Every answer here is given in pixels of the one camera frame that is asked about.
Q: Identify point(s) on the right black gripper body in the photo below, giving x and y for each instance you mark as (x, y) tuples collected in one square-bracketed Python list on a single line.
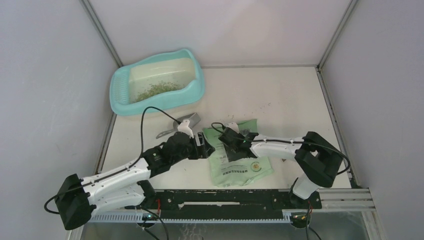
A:
[(231, 154)]

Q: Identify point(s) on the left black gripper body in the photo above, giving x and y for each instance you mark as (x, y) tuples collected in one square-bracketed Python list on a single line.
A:
[(190, 152)]

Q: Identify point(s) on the green cat litter bag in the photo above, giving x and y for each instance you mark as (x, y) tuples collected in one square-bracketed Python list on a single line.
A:
[(226, 172)]

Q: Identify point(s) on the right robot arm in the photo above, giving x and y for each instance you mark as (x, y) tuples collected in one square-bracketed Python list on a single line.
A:
[(318, 159)]

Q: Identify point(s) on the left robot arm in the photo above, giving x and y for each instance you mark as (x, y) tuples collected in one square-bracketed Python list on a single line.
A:
[(79, 199)]

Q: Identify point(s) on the green litter pellets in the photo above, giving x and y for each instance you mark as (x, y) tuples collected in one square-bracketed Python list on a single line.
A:
[(156, 89)]

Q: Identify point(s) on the teal plastic litter box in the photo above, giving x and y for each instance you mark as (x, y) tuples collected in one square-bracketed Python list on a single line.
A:
[(180, 67)]

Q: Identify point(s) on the black mounting base bar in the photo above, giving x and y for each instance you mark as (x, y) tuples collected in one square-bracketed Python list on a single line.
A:
[(230, 203)]

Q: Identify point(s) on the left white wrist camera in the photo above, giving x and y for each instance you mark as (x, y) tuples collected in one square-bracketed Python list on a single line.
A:
[(185, 127)]

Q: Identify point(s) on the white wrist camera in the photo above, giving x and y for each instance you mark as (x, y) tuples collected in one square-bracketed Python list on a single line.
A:
[(233, 126), (185, 127)]

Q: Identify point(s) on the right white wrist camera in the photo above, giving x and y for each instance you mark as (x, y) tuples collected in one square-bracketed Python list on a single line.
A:
[(233, 126)]

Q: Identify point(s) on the white slotted cable duct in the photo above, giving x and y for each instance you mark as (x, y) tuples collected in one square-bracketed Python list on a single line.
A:
[(132, 217)]

